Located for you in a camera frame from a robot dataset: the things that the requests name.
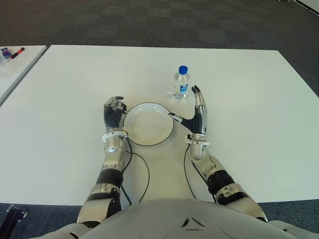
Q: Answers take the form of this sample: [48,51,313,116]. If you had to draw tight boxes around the clear plastic bag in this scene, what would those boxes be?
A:
[0,56,12,79]

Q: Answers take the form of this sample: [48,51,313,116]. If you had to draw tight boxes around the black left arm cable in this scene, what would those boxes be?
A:
[121,128,151,206]

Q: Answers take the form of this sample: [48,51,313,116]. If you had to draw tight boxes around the white side table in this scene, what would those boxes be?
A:
[0,45,48,107]

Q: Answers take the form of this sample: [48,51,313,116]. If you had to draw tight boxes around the red black marker pen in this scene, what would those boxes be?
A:
[9,46,25,60]

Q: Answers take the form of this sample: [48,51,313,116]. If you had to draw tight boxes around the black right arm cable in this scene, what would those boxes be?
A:
[183,146,217,203]

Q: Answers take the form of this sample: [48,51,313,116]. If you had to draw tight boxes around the blue packet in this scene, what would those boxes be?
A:
[0,47,12,60]

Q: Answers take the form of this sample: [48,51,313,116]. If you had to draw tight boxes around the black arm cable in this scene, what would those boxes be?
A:
[183,146,217,203]
[121,128,151,206]

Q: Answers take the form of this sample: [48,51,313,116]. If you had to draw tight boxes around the clear water bottle blue cap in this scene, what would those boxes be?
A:
[173,65,191,100]

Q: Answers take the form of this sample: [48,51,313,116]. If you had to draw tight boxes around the white plate black rim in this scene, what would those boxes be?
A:
[123,102,175,147]

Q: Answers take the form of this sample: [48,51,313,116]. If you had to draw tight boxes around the black wheeled base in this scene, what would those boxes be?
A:
[6,204,27,239]

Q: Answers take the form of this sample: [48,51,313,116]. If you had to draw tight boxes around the grey robot torso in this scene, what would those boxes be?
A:
[59,198,319,239]

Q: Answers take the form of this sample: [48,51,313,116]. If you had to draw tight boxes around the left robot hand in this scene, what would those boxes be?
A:
[103,96,128,130]

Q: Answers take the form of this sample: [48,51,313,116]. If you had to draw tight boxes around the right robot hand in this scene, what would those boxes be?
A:
[168,84,209,135]

